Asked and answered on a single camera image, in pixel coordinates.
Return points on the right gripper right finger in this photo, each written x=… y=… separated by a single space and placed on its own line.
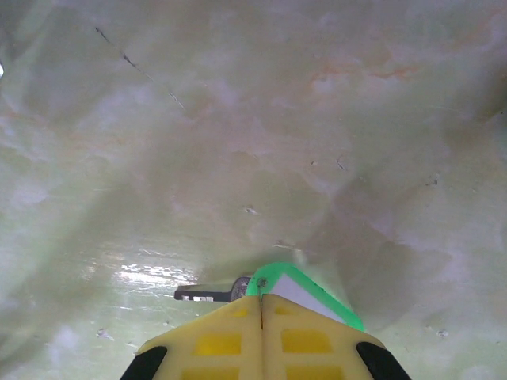
x=313 y=336

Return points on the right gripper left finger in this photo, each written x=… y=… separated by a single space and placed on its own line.
x=214 y=336

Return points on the light green key tag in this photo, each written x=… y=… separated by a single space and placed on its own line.
x=277 y=274

